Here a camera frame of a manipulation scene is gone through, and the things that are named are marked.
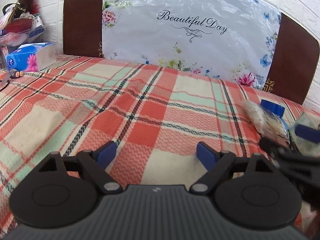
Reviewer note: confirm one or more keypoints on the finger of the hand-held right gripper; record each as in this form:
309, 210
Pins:
306, 131
268, 145

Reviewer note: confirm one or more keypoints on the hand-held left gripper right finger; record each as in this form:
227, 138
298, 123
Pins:
206, 153

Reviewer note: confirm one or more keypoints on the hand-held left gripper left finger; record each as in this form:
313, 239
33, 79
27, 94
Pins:
106, 153

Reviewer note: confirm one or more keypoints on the clear jar with blue lid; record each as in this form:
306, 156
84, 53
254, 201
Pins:
272, 107

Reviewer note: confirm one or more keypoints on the red plaid tablecloth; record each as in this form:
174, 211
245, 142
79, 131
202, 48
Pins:
150, 110

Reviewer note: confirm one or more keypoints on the brown wooden chair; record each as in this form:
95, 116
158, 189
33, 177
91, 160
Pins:
82, 17
295, 60

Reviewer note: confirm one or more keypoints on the floral printed plastic bag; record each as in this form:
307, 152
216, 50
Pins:
187, 42

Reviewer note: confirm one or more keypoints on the blue pink tissue pack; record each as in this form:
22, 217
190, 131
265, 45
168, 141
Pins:
30, 57

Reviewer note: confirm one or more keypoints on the potted plant with red leaves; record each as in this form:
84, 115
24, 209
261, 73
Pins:
20, 25

